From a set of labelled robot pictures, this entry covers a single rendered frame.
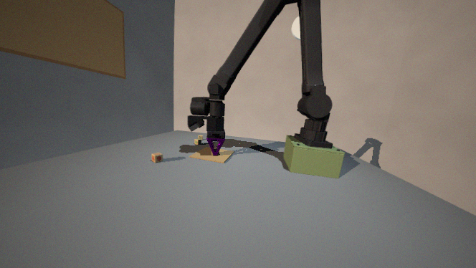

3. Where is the tan flat mat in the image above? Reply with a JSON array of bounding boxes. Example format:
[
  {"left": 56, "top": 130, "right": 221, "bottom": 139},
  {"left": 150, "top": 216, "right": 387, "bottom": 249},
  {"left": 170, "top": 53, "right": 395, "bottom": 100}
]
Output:
[{"left": 189, "top": 147, "right": 234, "bottom": 163}]

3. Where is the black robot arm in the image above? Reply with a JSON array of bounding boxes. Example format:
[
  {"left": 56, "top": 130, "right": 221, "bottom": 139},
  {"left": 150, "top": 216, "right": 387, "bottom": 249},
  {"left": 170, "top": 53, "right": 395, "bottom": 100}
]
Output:
[{"left": 188, "top": 0, "right": 333, "bottom": 148}]

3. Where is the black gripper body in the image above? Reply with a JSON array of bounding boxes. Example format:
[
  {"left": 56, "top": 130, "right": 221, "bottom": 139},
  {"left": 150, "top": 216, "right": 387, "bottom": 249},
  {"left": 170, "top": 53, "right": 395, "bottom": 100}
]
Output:
[{"left": 207, "top": 117, "right": 225, "bottom": 138}]

